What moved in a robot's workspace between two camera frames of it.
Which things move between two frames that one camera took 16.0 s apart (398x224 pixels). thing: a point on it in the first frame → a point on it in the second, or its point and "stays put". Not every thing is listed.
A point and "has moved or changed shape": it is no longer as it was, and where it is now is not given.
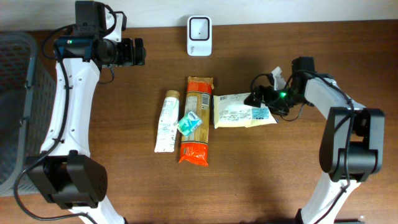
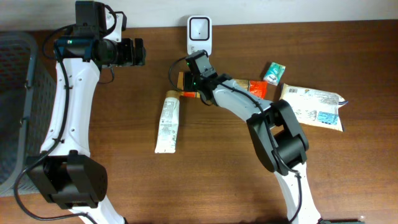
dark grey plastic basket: [27, 96] stays put
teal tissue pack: [189, 123] → [274, 73]
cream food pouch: [230, 111] has moved or changed shape
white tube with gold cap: [166, 130] stays put
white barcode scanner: [199, 32] stays put
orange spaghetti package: [194, 147] → [258, 88]
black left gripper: [138, 50] stays put
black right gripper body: [259, 96] → [193, 61]
